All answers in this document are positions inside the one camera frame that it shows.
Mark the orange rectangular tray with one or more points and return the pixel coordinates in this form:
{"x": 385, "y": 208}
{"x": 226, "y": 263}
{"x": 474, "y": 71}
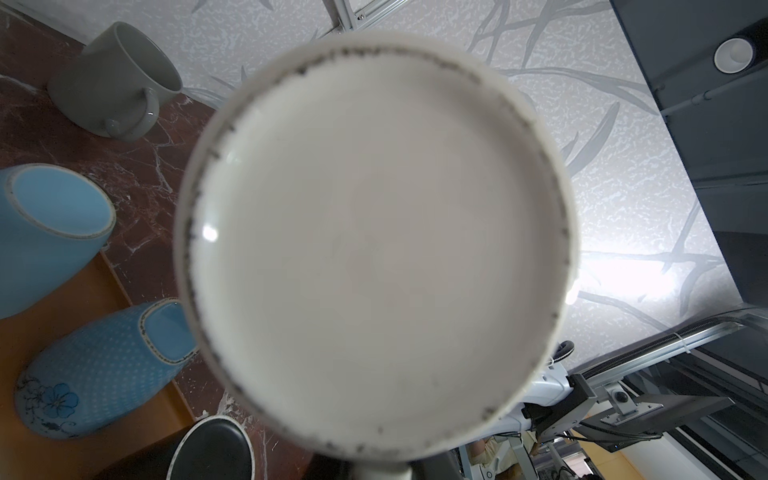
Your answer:
{"x": 89, "y": 295}

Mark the blue dotted floral mug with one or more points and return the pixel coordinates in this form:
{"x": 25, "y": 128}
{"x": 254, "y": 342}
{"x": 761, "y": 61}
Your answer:
{"x": 104, "y": 370}

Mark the black mug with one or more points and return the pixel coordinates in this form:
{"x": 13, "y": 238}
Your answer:
{"x": 216, "y": 447}

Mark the light blue mug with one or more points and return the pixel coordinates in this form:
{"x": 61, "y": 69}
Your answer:
{"x": 53, "y": 223}

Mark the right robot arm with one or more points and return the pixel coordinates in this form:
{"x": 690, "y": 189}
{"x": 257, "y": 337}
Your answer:
{"x": 548, "y": 388}

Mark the white mug red inside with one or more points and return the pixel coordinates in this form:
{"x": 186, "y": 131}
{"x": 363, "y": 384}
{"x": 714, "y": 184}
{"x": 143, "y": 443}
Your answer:
{"x": 374, "y": 241}

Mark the grey mug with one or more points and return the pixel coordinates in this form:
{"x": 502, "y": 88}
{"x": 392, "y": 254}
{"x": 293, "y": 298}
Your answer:
{"x": 117, "y": 85}

